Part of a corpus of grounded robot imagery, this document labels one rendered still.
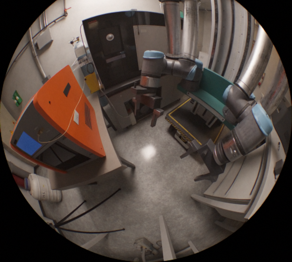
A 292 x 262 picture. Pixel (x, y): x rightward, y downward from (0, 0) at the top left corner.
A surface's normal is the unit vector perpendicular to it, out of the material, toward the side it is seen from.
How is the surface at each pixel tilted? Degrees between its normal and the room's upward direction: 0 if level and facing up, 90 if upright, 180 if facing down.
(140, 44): 90
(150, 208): 0
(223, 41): 90
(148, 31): 90
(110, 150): 0
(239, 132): 69
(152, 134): 0
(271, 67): 90
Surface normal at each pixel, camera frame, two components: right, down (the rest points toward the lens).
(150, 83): 0.02, 0.50
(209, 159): -0.83, 0.14
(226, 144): -0.94, -0.31
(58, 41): 0.52, 0.64
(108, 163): -0.08, -0.62
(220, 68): -0.81, 0.50
